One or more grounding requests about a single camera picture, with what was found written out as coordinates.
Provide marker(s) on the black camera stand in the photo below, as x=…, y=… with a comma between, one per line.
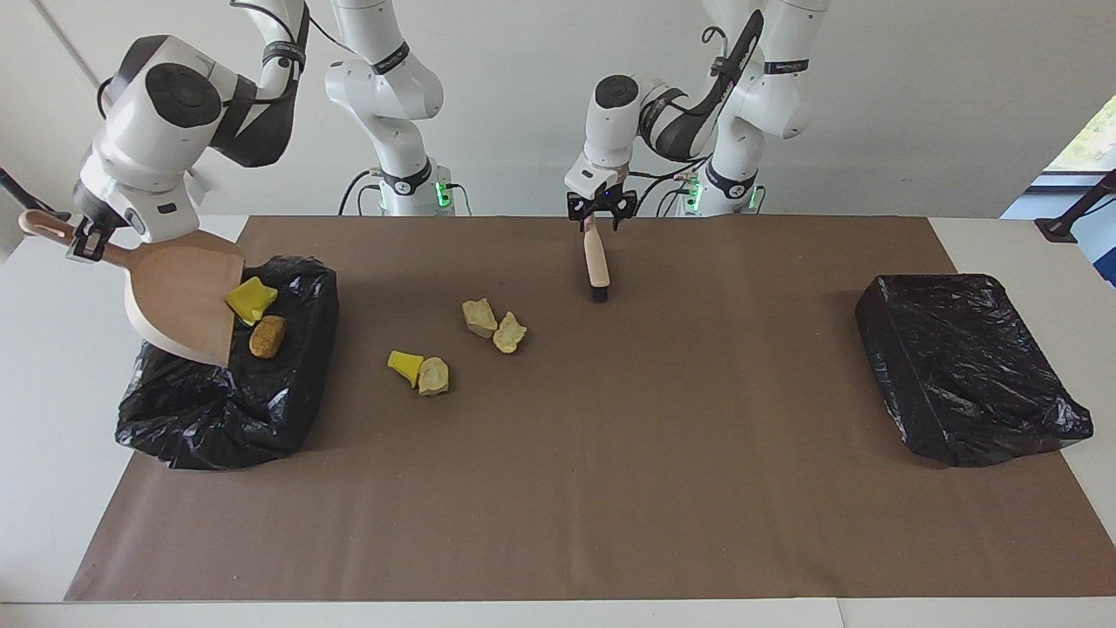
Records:
x=13, y=185
x=1059, y=228

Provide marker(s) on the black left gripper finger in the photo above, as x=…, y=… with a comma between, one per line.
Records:
x=628, y=213
x=575, y=216

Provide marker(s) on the yellow sponge wedge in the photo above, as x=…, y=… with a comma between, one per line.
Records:
x=404, y=365

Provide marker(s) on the yellow sponge piece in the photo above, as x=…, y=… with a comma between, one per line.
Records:
x=251, y=299

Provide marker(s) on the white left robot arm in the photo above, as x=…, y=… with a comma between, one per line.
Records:
x=750, y=96

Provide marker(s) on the beige foam chunk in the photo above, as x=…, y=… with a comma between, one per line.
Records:
x=479, y=317
x=509, y=333
x=433, y=377

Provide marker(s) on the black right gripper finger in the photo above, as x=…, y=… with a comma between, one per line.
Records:
x=98, y=242
x=80, y=244

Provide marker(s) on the smooth black bag lined bin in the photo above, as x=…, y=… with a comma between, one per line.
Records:
x=959, y=366

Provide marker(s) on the brown table mat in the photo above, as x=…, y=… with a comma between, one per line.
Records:
x=741, y=541

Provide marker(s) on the pale pink plastic dustpan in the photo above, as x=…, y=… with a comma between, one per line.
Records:
x=183, y=296

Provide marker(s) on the crumpled black bag lined bin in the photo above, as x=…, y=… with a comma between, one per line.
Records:
x=218, y=410

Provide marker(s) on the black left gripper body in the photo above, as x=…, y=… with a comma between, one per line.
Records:
x=602, y=202

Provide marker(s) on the brown foam lump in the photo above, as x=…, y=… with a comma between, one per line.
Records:
x=267, y=337

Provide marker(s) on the window with dark frame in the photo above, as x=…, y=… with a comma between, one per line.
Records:
x=1090, y=139

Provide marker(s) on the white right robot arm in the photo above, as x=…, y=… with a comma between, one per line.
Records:
x=166, y=148

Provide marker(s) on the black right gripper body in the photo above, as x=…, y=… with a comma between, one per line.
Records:
x=91, y=209

